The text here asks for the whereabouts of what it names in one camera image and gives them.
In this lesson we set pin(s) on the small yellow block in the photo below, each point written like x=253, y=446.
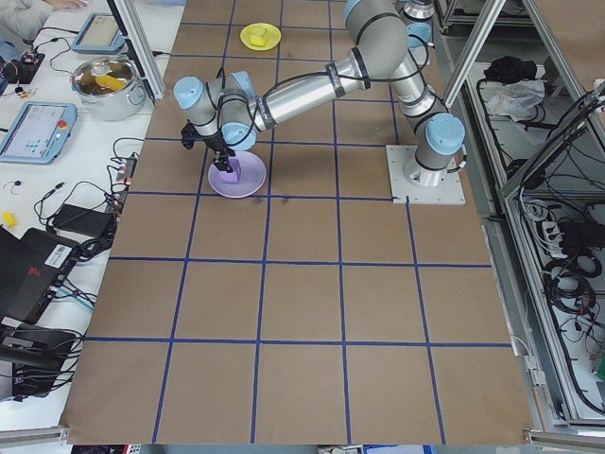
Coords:
x=9, y=219

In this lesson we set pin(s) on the white crumpled cloth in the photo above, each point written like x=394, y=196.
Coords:
x=515, y=99

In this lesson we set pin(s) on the round purple plate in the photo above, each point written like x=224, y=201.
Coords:
x=250, y=175

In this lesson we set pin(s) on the grey hub with red ports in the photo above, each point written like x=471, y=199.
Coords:
x=124, y=172

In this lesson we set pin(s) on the black power supply box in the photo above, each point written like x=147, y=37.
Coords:
x=574, y=234

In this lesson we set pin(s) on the purple foam block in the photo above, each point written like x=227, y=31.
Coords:
x=234, y=176

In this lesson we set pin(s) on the yellow foam block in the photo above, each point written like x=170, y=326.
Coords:
x=257, y=37

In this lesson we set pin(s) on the white power strip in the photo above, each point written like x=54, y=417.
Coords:
x=550, y=234

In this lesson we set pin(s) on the aluminium profile bar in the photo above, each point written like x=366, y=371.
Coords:
x=567, y=436
x=33, y=435

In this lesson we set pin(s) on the round yellow plate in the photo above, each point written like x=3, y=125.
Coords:
x=271, y=38

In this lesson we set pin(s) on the black laptop with barcode label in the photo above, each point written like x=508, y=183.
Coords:
x=28, y=274

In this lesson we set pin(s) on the upright aluminium frame post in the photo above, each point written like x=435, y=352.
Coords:
x=472, y=52

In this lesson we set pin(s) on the black electronics box with ports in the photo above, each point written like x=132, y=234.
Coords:
x=33, y=350

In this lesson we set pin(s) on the large black power brick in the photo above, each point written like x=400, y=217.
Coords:
x=80, y=218

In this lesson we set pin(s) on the stainless steel pot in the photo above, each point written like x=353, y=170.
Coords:
x=113, y=104

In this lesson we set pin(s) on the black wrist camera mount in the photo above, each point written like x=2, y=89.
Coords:
x=190, y=137

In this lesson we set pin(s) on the person hand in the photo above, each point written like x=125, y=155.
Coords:
x=68, y=4

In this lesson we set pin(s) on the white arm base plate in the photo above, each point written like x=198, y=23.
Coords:
x=449, y=191

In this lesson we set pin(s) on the blue teach pendant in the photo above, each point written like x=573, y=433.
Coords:
x=99, y=33
x=38, y=132

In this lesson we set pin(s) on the aluminium camera stand post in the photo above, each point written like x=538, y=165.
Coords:
x=144, y=57

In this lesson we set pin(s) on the grey person sleeve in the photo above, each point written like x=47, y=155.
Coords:
x=19, y=16

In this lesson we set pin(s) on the black device with red parts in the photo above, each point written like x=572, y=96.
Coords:
x=28, y=66

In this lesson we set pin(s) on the V-shaped metal bar frame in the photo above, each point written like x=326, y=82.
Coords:
x=509, y=284

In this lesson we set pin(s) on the black cloth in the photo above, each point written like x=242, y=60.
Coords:
x=510, y=68

